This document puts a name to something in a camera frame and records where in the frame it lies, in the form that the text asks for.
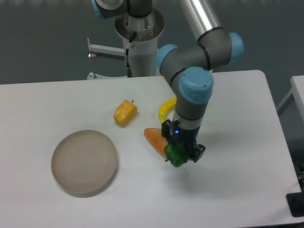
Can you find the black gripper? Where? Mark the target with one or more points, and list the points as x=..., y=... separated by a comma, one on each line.
x=172, y=133

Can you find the green bell pepper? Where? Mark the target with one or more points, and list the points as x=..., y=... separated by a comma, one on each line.
x=176, y=153

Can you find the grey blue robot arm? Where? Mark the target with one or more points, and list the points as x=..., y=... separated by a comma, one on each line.
x=187, y=71

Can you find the yellow bell pepper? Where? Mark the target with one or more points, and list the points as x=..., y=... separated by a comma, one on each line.
x=125, y=112

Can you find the orange bread piece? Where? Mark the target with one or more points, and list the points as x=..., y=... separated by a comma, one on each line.
x=155, y=138

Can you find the yellow banana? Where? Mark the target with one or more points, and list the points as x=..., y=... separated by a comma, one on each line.
x=165, y=108

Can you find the beige round plate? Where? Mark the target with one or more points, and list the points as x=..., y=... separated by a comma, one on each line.
x=84, y=163

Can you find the black device at edge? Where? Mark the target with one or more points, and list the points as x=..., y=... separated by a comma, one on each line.
x=296, y=204

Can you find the white side table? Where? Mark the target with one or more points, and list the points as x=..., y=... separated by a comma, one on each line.
x=296, y=93

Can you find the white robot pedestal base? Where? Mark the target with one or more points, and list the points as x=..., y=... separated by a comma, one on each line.
x=140, y=43

